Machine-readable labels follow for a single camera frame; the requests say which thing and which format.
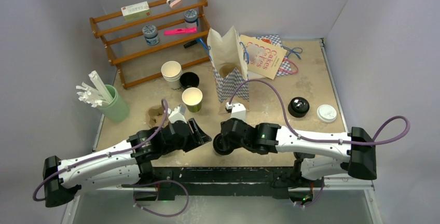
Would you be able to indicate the blue patterned jar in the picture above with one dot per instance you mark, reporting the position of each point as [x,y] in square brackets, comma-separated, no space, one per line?
[150,34]
[191,18]

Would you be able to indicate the white cup lid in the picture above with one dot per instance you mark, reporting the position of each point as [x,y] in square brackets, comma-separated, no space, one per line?
[326,113]

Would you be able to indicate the pink marker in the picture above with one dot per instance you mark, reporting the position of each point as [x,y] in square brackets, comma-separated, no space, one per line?
[181,31]

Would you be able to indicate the black paper cup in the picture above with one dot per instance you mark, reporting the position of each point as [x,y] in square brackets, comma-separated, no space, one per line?
[189,80]
[220,147]

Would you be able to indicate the beige cakes paper bag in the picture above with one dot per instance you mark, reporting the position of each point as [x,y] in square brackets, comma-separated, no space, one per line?
[264,58]

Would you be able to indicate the wooden three-tier shelf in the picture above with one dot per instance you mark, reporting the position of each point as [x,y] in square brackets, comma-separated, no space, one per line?
[124,41]

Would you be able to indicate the green straw holder cup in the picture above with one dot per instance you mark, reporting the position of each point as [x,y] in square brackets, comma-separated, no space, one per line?
[117,110]

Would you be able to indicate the pink white small tool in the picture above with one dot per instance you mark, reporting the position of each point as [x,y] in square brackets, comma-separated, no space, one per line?
[174,3]

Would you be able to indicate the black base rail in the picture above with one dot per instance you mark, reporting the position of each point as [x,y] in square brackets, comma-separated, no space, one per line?
[277,182]

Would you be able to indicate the brown pulp cup carrier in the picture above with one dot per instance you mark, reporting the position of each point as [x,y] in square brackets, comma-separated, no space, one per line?
[154,116]

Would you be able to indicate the blue checkered paper bag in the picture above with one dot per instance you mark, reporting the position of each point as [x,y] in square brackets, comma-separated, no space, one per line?
[223,49]

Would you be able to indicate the white paper cup stack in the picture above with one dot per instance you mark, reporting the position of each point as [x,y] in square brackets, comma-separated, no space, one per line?
[171,72]

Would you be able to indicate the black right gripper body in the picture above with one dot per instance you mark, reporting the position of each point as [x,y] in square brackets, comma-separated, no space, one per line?
[242,122]

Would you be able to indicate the black lid stack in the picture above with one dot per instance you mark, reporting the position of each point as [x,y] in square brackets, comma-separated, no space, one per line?
[298,107]

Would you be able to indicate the single brown pulp carrier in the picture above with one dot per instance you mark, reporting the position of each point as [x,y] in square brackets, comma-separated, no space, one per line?
[228,68]

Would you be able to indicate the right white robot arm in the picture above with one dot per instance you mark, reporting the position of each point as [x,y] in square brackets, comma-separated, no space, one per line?
[352,153]

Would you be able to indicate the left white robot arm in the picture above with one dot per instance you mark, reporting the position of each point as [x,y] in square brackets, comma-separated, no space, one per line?
[126,163]

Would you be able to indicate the black blue marker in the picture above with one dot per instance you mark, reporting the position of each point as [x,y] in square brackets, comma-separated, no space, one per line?
[191,43]

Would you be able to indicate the white wrapped straws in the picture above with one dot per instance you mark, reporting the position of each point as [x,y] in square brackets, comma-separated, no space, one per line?
[98,95]

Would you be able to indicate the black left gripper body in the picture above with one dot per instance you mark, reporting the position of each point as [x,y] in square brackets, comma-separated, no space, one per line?
[186,144]

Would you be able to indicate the white green box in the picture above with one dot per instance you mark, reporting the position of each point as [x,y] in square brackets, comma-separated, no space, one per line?
[136,11]

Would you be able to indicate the blue patterned jar right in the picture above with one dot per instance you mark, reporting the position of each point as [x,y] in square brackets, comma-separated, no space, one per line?
[191,18]

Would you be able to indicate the blue patterned jar left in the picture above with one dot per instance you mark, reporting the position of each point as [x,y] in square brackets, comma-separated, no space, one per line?
[150,34]

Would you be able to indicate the green paper coffee cup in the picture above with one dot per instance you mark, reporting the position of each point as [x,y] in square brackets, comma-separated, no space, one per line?
[192,98]

